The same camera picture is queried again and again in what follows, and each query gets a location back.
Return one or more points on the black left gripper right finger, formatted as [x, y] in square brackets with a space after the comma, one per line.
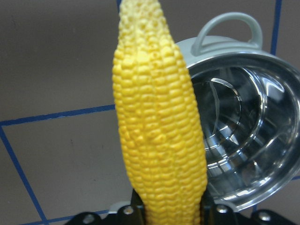
[282, 208]

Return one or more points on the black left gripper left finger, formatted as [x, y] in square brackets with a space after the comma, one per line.
[121, 213]

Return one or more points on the yellow corn cob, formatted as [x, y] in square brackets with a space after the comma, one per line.
[159, 123]

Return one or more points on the grey-green steel pot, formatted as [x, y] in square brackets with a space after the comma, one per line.
[249, 105]

